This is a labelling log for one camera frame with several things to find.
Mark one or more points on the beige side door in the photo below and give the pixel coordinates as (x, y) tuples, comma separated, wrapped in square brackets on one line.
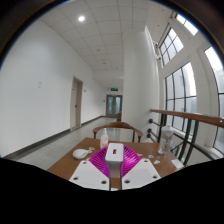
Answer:
[(76, 105)]

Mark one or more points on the clear plastic bottle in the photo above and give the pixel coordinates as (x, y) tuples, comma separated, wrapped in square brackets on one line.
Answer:
[(165, 140)]

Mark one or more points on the white paper card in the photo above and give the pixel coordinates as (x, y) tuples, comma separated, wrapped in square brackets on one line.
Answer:
[(177, 163)]

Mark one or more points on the wooden chair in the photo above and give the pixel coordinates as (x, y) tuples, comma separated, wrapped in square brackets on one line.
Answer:
[(117, 125)]

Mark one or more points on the green exit sign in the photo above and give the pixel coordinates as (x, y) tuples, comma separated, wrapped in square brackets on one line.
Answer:
[(114, 89)]

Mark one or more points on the round ceiling light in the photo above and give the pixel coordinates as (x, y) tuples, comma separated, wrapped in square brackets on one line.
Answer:
[(81, 18)]

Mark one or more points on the small slanted black-framed window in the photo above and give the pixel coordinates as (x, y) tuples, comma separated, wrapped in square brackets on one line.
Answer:
[(170, 45)]

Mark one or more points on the white computer mouse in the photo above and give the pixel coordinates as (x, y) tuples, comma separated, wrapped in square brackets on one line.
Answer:
[(80, 154)]

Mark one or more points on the glass double door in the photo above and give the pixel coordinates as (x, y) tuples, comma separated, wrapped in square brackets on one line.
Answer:
[(114, 106)]

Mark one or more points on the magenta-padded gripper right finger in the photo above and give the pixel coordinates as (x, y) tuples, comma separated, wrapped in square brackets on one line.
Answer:
[(142, 173)]

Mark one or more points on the small round sticker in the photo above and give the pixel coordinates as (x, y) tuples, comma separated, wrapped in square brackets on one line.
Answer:
[(156, 162), (151, 156)]

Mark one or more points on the wide window with white frame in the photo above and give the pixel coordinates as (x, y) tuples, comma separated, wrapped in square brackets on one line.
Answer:
[(217, 86)]

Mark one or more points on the wooden handrail with black railing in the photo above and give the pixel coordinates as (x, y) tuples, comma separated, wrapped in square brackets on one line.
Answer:
[(186, 116)]

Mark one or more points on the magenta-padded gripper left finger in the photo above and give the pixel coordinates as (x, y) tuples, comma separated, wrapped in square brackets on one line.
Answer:
[(87, 175)]

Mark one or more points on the white charger block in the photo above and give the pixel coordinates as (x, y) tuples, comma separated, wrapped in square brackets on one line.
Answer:
[(114, 158)]

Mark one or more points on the tall black-framed window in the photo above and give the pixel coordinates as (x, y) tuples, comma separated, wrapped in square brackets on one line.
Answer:
[(181, 86)]

